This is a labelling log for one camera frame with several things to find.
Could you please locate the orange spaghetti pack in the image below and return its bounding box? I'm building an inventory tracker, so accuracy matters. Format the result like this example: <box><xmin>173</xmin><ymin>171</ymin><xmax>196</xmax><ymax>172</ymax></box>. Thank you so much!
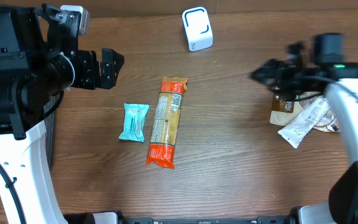
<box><xmin>145</xmin><ymin>77</ymin><xmax>188</xmax><ymax>169</ymax></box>

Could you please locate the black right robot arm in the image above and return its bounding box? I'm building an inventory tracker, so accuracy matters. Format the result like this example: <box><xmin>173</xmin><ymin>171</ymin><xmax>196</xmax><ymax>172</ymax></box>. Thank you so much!
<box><xmin>250</xmin><ymin>33</ymin><xmax>358</xmax><ymax>223</ymax></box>

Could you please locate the light blue snack packet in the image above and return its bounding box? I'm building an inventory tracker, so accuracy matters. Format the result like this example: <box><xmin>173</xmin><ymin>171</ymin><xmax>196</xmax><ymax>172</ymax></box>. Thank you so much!
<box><xmin>119</xmin><ymin>103</ymin><xmax>149</xmax><ymax>142</ymax></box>

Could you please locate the white barcode scanner stand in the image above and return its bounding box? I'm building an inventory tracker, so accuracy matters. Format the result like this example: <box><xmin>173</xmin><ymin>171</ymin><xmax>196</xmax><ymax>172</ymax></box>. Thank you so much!
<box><xmin>182</xmin><ymin>6</ymin><xmax>213</xmax><ymax>52</ymax></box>

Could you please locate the beige bread snack bag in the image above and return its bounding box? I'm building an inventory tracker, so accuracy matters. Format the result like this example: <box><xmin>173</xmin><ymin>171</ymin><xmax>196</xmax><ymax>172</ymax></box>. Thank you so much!
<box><xmin>270</xmin><ymin>92</ymin><xmax>340</xmax><ymax>133</ymax></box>

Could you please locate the brown cardboard back panel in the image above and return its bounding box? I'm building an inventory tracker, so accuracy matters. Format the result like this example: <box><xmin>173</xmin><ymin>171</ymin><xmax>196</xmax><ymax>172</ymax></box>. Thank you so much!
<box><xmin>81</xmin><ymin>0</ymin><xmax>358</xmax><ymax>17</ymax></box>

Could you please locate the white cream tube brown cap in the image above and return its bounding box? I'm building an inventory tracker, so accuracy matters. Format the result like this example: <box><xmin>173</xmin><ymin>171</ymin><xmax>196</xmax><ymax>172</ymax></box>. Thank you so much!
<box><xmin>278</xmin><ymin>96</ymin><xmax>330</xmax><ymax>148</ymax></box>

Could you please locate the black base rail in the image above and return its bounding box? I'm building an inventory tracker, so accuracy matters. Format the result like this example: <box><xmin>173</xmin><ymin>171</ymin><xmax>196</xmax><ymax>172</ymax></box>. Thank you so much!
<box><xmin>118</xmin><ymin>216</ymin><xmax>296</xmax><ymax>224</ymax></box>

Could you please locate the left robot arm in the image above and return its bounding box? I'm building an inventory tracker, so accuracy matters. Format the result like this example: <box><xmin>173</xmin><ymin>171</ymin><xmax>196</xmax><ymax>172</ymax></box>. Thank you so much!
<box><xmin>0</xmin><ymin>4</ymin><xmax>124</xmax><ymax>224</ymax></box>

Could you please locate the grey plastic mesh basket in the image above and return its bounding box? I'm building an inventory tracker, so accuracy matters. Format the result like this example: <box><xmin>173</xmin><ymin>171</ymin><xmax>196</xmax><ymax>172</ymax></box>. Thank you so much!
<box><xmin>0</xmin><ymin>93</ymin><xmax>58</xmax><ymax>187</ymax></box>

